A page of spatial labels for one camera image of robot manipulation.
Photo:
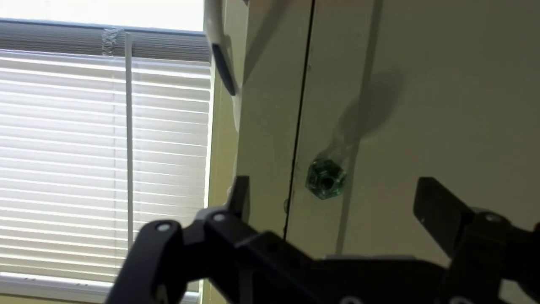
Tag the green glass cabinet knob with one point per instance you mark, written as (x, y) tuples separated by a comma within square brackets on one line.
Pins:
[(325, 177)]

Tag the cream cabinet door with knob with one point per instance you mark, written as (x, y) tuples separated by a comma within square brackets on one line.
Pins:
[(449, 111)]

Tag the white window blind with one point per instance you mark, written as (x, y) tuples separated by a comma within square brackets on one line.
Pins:
[(67, 169)]

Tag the small curved hook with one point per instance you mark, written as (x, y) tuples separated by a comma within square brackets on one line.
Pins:
[(224, 67)]

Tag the white framed window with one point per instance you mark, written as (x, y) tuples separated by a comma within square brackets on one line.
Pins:
[(84, 10)]

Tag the thin blind wand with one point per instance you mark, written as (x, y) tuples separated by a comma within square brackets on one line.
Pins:
[(128, 140)]

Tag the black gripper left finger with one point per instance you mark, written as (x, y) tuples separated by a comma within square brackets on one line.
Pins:
[(168, 263)]

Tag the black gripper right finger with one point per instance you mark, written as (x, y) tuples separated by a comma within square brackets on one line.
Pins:
[(482, 253)]

